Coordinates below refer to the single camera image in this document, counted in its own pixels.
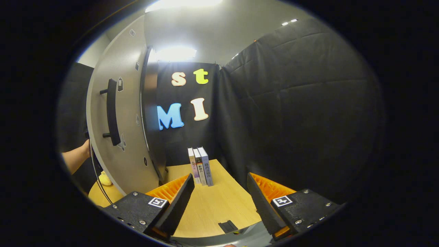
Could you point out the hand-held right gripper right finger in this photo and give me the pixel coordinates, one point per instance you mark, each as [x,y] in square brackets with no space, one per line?
[262,209]

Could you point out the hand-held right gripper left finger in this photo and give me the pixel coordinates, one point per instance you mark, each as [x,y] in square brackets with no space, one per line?
[178,209]

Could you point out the grey cabinet door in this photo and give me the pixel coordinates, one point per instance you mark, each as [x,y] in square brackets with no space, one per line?
[130,103]

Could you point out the dark spine book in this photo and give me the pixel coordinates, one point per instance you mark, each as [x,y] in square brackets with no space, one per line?
[200,169]

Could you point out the pale blue book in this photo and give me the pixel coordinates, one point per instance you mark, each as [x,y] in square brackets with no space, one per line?
[206,168]

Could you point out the cream plush toy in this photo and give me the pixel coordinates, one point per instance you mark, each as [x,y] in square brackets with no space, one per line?
[105,179]

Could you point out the black backdrop cloth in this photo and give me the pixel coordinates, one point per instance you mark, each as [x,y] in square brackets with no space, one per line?
[291,120]

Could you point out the large ceiling light panel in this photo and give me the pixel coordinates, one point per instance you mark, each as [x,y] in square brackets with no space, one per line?
[185,4]

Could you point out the small black bracket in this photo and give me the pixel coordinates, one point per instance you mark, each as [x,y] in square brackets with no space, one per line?
[228,226]

